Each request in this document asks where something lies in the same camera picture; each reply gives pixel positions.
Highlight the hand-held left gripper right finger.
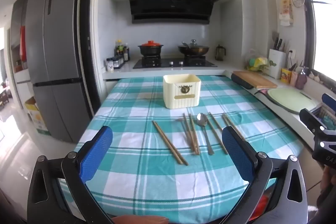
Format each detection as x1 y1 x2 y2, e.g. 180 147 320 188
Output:
218 126 308 224

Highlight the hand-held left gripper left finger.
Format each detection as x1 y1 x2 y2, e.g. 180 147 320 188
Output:
27 126 116 224

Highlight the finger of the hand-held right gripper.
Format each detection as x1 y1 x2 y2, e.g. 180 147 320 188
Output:
322 93 336 110
299 108 327 133

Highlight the metal spoon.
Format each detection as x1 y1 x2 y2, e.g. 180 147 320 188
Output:
197 113 215 156

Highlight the cream utensil holder box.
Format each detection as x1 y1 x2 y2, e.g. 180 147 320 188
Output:
163 74 202 110

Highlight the person's left hand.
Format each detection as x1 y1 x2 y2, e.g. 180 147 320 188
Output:
112 216 170 224

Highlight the light green cutting board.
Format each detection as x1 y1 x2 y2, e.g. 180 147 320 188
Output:
267 88 319 115

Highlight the pink soap bottle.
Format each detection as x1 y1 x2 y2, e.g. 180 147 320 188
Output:
295 67 308 89

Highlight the teal checkered tablecloth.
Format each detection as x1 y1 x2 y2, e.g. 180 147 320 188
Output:
59 75 301 224

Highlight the yellow box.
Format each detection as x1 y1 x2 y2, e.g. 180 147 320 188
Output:
281 68 292 83

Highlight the white knife block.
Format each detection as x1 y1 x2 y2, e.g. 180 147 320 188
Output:
268 49 286 79

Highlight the wooden cutting board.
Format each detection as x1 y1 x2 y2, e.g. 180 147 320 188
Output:
232 71 278 89

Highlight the window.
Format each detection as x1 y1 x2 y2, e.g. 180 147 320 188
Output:
297 0 336 83

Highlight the cardboard box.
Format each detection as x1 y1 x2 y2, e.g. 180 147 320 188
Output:
24 97 51 135

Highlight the plastic bag with vegetables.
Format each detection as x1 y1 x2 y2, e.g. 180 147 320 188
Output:
245 49 269 73

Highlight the black lid spice jar set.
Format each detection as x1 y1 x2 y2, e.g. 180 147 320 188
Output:
113 55 125 68

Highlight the grey refrigerator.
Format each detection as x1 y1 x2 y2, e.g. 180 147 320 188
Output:
25 0 92 143

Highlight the dark glass pitcher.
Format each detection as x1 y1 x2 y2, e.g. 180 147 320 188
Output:
216 44 226 61

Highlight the black gas cooktop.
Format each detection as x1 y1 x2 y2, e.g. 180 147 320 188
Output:
133 57 218 69

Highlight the black clay pot red lid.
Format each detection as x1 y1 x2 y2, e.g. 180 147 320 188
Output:
138 40 164 58

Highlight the wok with glass lid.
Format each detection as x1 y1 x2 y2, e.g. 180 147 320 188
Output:
178 39 210 56

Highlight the red hanging cloth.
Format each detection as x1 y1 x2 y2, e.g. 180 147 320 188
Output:
20 26 27 62

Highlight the black range hood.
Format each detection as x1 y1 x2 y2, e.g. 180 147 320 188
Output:
126 0 220 25

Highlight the wall hanging calendar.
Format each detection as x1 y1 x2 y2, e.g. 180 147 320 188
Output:
279 0 294 27

